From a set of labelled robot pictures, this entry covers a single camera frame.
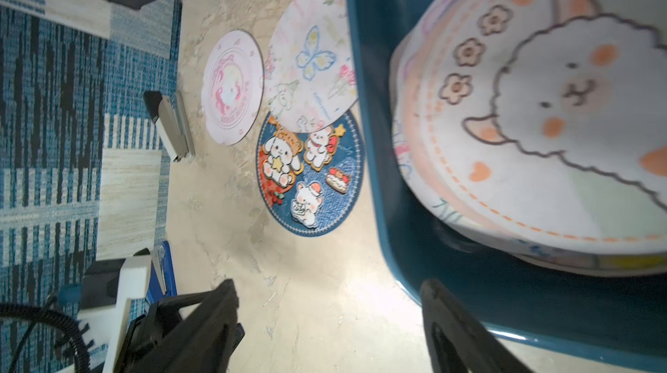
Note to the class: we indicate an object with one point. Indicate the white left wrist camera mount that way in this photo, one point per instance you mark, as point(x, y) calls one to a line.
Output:
point(104, 298)

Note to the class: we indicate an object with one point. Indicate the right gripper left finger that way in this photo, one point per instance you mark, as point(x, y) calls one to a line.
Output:
point(195, 332)

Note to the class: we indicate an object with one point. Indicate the teal plastic storage box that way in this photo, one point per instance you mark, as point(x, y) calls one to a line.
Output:
point(616, 321)

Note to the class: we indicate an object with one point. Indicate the pink kitty coaster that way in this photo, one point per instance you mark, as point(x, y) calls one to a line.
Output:
point(233, 85)

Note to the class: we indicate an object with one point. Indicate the blue handheld device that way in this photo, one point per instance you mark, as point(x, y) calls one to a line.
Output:
point(162, 278)

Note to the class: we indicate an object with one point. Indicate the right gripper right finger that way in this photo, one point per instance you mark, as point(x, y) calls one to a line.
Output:
point(456, 340)

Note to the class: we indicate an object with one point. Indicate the dark blue cartoon coaster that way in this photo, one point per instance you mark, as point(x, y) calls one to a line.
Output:
point(310, 182)

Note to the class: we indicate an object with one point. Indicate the white marker black cap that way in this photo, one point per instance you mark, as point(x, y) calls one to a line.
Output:
point(172, 125)

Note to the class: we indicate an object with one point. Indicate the white dog coaster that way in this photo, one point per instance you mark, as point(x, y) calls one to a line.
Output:
point(544, 120)

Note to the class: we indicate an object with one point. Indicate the white butterfly coaster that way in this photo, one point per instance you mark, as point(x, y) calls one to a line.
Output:
point(310, 80)

